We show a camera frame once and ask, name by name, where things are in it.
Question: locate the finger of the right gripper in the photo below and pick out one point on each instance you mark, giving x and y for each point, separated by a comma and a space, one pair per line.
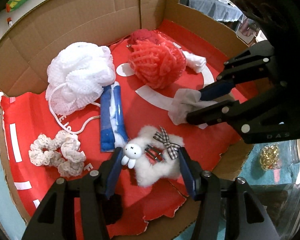
215, 114
254, 63

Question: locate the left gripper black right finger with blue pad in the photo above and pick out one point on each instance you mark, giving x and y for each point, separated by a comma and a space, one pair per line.
246, 217

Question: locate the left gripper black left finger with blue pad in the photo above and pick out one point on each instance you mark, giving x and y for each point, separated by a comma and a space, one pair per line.
100, 206

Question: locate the white tissue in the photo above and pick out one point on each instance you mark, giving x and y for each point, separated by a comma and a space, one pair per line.
184, 102

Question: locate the blue tissue pack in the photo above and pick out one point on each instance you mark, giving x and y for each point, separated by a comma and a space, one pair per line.
113, 132

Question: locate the white fluffy bunny plush clip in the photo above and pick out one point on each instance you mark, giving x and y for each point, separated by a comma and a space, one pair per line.
153, 155

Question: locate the red knitted yarn ball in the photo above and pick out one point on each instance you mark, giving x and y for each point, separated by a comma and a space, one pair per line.
157, 65

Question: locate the glass jar metal lid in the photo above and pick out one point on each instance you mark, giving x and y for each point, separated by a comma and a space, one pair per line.
282, 202

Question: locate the white cloth strip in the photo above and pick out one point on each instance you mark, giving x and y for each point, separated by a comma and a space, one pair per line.
195, 62

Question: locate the teal table cloth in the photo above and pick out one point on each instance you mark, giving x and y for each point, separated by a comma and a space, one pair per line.
14, 225

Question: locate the white crochet scrunchie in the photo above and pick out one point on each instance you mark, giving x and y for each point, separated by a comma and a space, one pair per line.
62, 152

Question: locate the grey-covered cluttered side table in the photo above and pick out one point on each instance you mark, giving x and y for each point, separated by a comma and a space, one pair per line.
219, 10

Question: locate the dark red pompom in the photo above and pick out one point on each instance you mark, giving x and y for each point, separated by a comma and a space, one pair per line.
143, 35

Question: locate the cardboard box red lining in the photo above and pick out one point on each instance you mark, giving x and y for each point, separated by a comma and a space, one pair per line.
93, 35

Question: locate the white mesh bath loofah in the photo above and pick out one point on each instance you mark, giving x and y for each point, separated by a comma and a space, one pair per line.
76, 78

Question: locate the orange white mop handle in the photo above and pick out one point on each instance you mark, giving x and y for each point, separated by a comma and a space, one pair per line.
9, 22

